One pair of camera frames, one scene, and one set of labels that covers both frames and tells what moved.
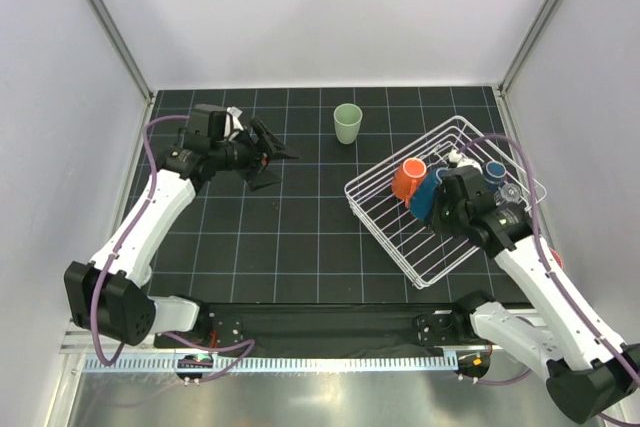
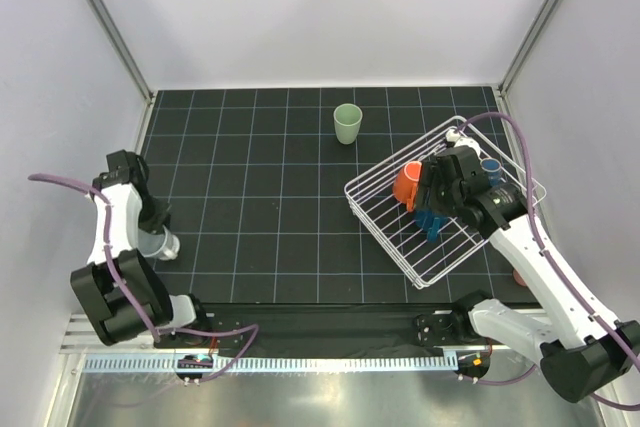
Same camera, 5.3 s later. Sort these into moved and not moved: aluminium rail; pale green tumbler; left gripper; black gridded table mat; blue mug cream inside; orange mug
Moved: blue mug cream inside; left gripper
Not moved: orange mug; aluminium rail; black gridded table mat; pale green tumbler
